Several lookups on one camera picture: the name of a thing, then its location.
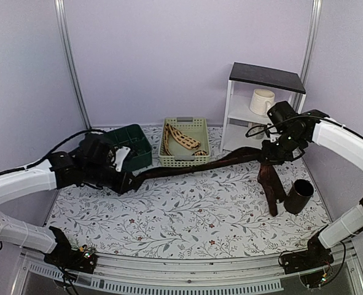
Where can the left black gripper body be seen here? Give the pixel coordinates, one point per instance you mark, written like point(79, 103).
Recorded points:
point(118, 186)

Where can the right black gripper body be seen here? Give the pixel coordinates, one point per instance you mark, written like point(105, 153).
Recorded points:
point(282, 152)

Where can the dark red patterned tie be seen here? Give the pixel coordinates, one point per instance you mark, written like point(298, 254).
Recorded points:
point(267, 175)

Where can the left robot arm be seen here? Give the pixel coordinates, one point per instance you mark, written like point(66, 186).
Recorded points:
point(95, 162)

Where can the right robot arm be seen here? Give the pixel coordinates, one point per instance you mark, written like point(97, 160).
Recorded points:
point(295, 131)

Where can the patterned glass cup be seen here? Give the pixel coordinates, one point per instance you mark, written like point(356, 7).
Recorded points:
point(256, 131)

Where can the dark green divided organizer box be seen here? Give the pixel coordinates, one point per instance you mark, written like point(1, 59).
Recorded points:
point(133, 137)

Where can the dark brown cylinder cup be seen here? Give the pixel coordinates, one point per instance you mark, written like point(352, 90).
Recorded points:
point(298, 196)

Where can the cream ceramic mug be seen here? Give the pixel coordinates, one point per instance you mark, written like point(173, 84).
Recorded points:
point(262, 100)

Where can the tan black patterned tie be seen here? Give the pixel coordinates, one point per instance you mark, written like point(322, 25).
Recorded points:
point(182, 139)

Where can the white shelf with black top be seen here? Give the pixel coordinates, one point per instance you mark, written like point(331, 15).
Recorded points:
point(237, 113)

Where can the floral white table mat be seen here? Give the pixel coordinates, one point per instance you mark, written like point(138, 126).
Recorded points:
point(222, 213)

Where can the beige plastic slotted basket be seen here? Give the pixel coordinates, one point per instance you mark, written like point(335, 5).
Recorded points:
point(195, 127)

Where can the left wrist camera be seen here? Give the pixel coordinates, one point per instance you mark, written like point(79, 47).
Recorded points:
point(120, 155)

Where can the right aluminium frame post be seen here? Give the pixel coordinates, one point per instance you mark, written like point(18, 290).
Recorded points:
point(311, 39)

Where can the aluminium frame post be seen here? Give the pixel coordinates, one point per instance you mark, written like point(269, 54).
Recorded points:
point(67, 47)
point(311, 39)

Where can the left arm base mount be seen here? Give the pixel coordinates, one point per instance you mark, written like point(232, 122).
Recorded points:
point(82, 259)

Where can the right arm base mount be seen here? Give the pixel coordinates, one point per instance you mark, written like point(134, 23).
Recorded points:
point(313, 257)

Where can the aluminium front rail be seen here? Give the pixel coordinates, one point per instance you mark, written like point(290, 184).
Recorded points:
point(251, 275)

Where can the left aluminium frame post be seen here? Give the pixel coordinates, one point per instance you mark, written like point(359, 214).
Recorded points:
point(67, 47)

